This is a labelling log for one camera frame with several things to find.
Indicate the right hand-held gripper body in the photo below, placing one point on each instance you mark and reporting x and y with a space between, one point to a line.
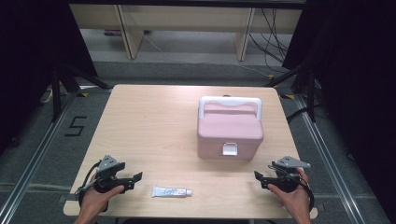
288 179

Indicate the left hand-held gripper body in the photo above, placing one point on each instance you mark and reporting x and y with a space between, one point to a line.
107 166

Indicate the white ointment tube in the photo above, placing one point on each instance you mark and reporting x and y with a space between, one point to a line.
169 192

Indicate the person's right hand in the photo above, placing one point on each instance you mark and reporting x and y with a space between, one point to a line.
297 202

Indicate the person's left hand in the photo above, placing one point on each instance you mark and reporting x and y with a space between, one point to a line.
93 202

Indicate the yellow black floor tape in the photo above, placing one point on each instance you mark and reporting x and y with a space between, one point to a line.
288 96
82 94

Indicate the black metal stand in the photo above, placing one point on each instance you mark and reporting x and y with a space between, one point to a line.
56 93
311 93

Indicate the dark curtain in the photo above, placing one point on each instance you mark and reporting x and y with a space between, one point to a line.
358 77
31 62

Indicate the beige wooden desk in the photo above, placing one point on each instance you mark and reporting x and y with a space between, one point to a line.
186 17

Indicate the metal floor rail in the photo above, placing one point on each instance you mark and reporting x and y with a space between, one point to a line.
34 158
328 158

